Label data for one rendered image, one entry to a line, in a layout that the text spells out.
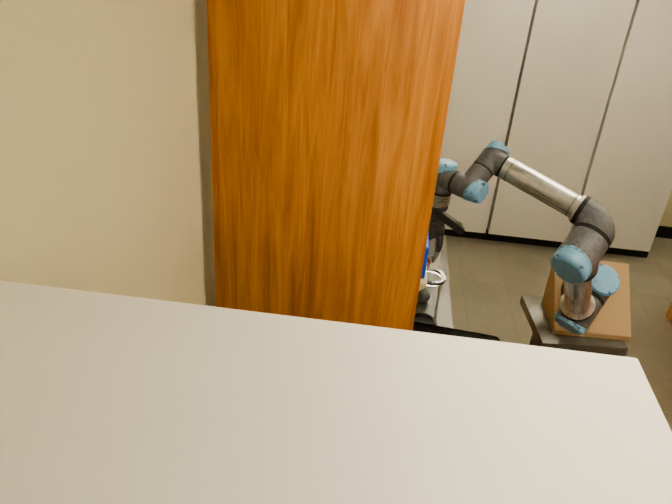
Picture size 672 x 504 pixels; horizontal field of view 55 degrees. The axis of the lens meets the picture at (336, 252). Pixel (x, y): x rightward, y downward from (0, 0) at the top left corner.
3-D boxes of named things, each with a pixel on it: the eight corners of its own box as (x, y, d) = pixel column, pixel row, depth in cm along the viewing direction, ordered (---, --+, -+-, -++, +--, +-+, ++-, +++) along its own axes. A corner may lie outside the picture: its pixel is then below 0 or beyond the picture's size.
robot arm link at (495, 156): (635, 209, 186) (491, 131, 204) (615, 237, 184) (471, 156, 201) (624, 226, 197) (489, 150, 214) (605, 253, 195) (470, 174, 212)
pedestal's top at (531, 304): (595, 307, 266) (598, 299, 264) (625, 356, 238) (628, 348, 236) (519, 302, 265) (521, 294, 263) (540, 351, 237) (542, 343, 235)
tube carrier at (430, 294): (405, 315, 242) (412, 267, 232) (432, 314, 244) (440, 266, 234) (412, 332, 233) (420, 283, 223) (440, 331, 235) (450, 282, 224)
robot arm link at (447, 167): (450, 168, 201) (429, 159, 206) (444, 199, 207) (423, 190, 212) (464, 163, 207) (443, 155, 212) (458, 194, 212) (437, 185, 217)
